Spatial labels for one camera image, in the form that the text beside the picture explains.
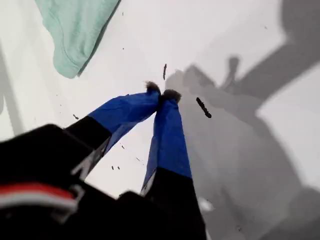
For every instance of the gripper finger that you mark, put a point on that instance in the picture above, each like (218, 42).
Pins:
(120, 112)
(170, 145)

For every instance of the pale green T-shirt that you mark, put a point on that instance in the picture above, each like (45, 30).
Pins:
(75, 30)

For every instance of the small black scrap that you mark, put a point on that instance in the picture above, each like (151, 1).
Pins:
(203, 108)
(164, 72)

